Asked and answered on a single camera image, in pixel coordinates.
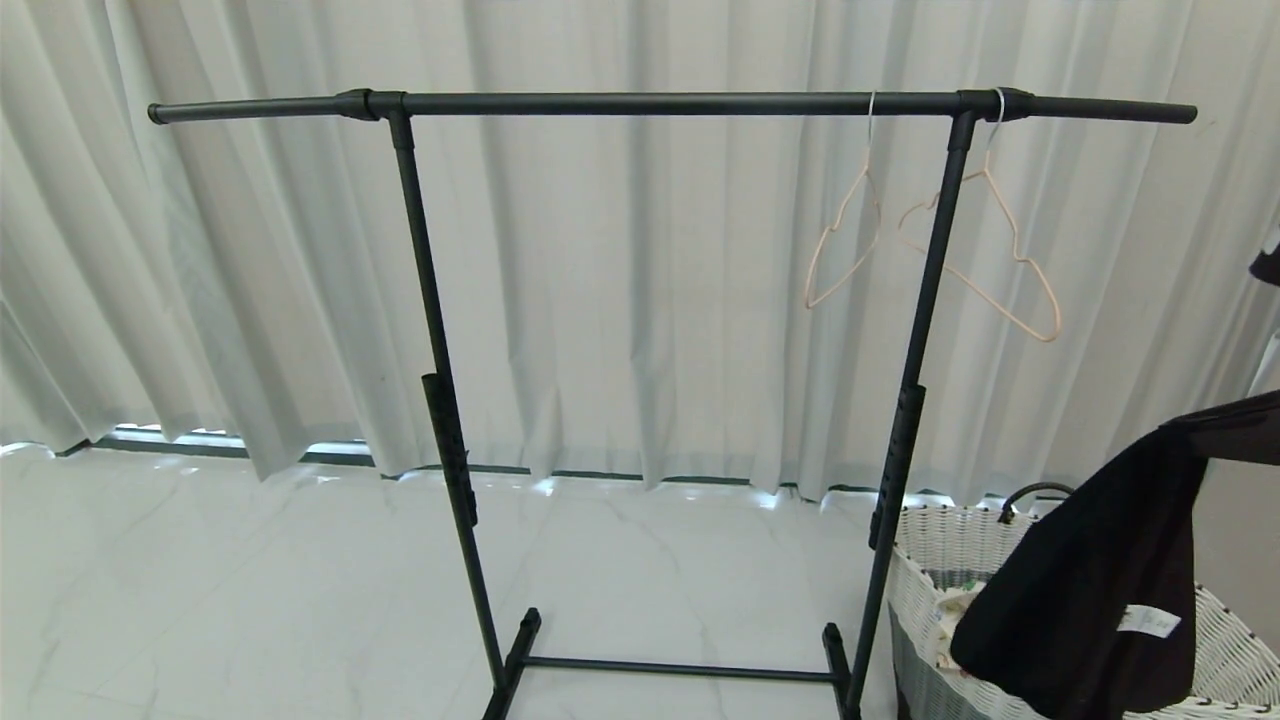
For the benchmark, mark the pink clothes hanger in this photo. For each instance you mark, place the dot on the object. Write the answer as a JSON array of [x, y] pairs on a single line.
[[827, 250], [975, 292]]

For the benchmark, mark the black garment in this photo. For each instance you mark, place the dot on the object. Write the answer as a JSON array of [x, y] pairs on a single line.
[[1080, 600]]

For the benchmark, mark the black clothes rack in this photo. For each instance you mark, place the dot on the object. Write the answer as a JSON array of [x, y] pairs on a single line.
[[650, 103]]

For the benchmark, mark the white laundry basket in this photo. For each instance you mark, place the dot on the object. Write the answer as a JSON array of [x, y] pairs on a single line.
[[930, 560]]

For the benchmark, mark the white curtain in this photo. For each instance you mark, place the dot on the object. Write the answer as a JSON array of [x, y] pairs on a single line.
[[650, 300]]

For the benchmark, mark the cream printed garment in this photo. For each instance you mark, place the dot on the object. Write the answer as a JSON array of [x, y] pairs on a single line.
[[960, 610]]

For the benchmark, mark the window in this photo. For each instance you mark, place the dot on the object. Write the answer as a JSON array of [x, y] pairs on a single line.
[[180, 447]]

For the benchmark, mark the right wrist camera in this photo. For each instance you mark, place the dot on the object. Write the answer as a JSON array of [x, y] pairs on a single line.
[[1268, 266]]

